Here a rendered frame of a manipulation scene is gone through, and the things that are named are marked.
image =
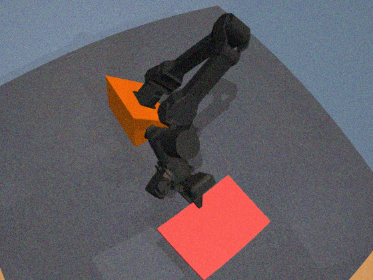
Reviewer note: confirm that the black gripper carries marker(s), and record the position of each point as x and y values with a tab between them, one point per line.
191	187

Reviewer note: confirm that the red box lid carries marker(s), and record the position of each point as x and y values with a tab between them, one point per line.
208	237

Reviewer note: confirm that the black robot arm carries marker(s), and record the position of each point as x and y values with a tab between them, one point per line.
180	140

